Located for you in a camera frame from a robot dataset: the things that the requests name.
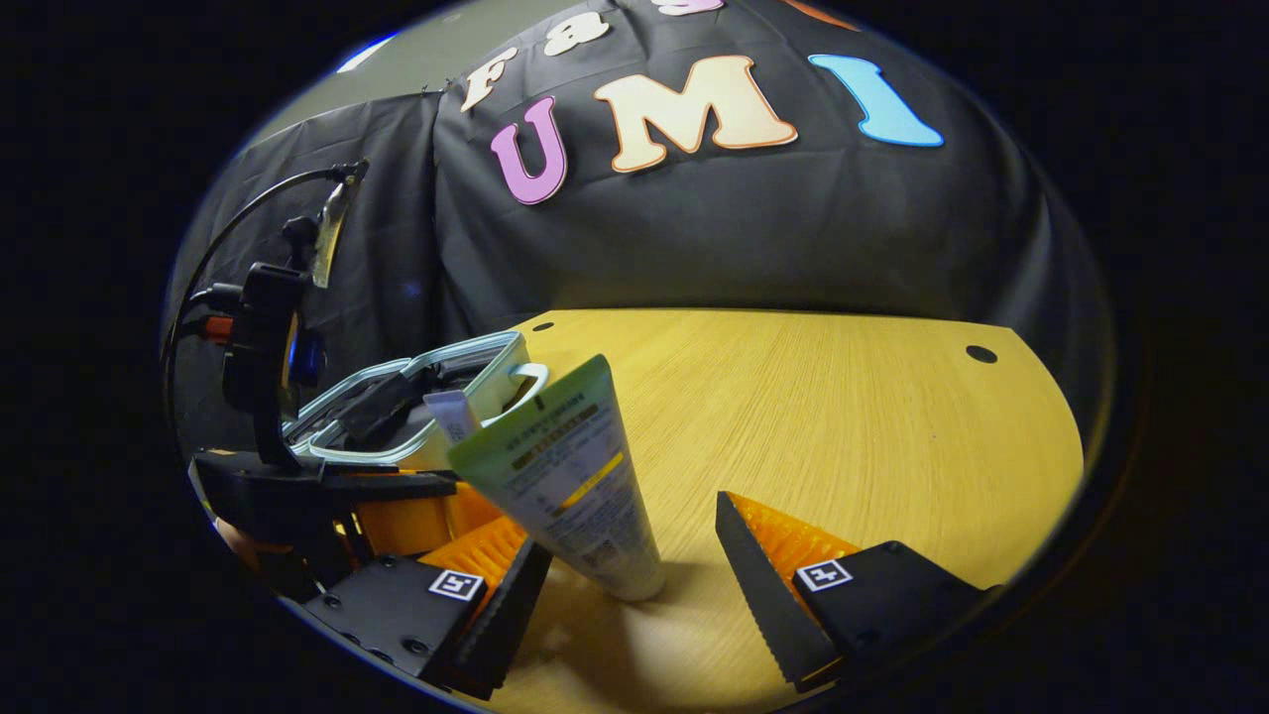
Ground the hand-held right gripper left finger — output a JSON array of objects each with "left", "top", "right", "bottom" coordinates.
[{"left": 297, "top": 516, "right": 554, "bottom": 701}]

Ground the black backdrop cloth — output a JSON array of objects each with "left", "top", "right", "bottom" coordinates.
[{"left": 164, "top": 0, "right": 1116, "bottom": 467}]

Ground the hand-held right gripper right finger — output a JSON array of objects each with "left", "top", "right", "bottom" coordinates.
[{"left": 714, "top": 490, "right": 1000, "bottom": 695}]

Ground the green and white cream tube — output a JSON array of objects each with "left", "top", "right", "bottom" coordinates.
[{"left": 447, "top": 354, "right": 668, "bottom": 604}]

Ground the black cable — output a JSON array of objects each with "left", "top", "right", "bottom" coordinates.
[{"left": 162, "top": 164, "right": 353, "bottom": 398}]

